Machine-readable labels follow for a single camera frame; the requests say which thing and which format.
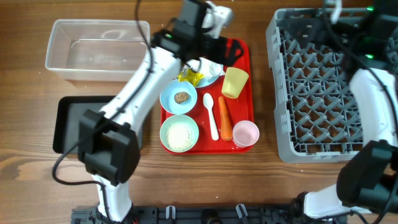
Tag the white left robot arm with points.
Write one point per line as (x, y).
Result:
(127, 110)

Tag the red serving tray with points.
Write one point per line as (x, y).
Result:
(238, 109)

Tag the grey dishwasher rack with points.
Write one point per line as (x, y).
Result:
(316, 115)

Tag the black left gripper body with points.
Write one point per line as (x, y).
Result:
(228, 50)

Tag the pink plastic cup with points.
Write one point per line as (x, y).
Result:
(245, 133)

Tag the orange carrot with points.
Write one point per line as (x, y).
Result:
(226, 127)

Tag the white plastic spoon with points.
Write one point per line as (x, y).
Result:
(209, 103)

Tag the mint green rice bowl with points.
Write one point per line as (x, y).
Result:
(179, 118)

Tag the yellow sauce packet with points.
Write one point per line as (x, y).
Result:
(190, 76)

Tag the brown shiitake mushroom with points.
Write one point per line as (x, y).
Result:
(181, 97)

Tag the yellow plastic cup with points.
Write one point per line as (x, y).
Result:
(234, 82)

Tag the black waste tray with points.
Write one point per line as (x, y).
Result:
(67, 127)

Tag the white rice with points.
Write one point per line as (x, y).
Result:
(179, 137)

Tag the white tissue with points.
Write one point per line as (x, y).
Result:
(206, 67)

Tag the clear plastic storage bin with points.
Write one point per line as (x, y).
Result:
(96, 49)

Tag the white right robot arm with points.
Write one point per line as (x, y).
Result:
(362, 185)

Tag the light blue plate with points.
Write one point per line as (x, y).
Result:
(204, 82)

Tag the light blue bowl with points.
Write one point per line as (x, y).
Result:
(167, 97)

